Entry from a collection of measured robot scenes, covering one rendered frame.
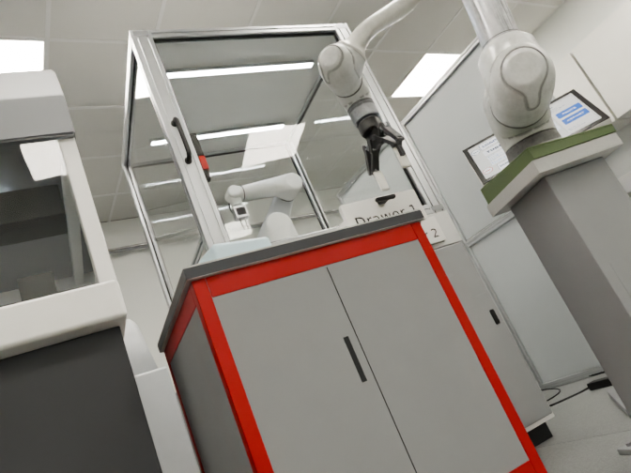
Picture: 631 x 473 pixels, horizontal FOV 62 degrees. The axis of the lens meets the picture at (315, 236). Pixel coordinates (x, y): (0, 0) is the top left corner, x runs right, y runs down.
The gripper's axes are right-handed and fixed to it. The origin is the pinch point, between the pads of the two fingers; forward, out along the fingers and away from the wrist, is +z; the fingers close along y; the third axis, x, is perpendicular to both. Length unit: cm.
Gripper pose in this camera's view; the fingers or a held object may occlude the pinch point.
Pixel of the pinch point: (394, 175)
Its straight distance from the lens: 163.1
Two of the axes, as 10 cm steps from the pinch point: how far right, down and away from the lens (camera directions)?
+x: -8.6, 2.1, -4.6
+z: 3.7, 8.8, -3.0
